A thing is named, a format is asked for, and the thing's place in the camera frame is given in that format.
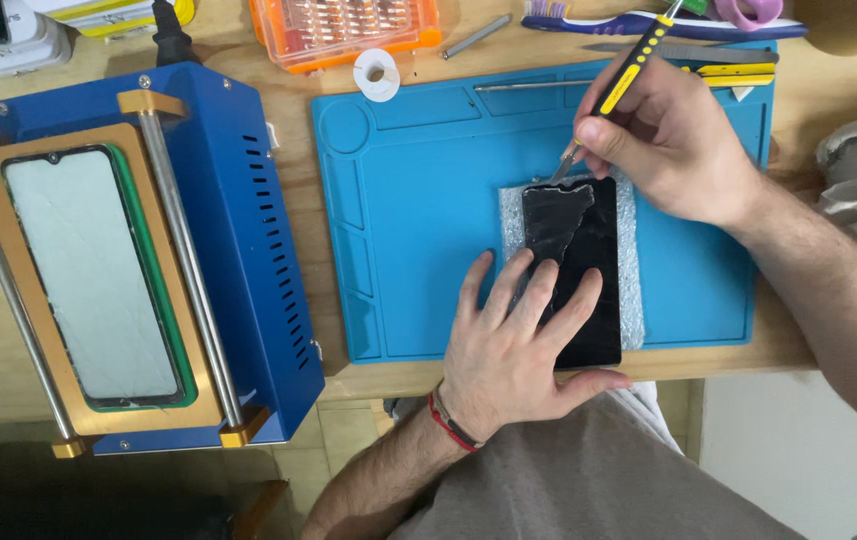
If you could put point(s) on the grey metal rod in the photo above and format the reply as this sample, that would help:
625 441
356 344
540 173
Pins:
476 36

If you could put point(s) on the bubble wrap sheet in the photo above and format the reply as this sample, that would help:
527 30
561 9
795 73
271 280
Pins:
631 285

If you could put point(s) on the blue purple toothbrush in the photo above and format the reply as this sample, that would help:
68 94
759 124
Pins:
698 26

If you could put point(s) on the thin metal spudger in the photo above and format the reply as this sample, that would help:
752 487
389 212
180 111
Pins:
533 86

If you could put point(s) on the person's right hand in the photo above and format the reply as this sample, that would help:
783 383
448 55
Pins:
668 142

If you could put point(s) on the yellow black tweezers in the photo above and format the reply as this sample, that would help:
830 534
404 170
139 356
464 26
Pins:
732 73

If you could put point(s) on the grey metal tweezers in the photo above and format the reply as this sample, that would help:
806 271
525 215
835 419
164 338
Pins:
698 52

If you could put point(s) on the person's grey shorts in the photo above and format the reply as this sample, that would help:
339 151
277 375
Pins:
593 480

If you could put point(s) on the black phone screen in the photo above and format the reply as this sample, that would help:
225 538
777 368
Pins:
586 262

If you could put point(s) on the blue screen separator machine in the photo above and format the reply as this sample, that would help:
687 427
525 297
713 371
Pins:
248 247

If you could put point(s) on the blue silicone work mat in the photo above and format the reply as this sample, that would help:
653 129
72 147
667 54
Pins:
428 247

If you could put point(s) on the orange screwdriver bit case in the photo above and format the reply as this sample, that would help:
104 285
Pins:
338 30

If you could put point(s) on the yellow white box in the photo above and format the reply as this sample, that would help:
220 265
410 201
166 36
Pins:
113 13

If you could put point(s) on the person's left hand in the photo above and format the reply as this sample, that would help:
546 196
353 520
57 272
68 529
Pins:
503 360

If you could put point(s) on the cracked phone glass panel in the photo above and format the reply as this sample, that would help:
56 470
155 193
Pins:
87 277

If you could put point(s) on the white solder wick spool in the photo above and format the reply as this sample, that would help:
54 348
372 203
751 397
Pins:
377 75

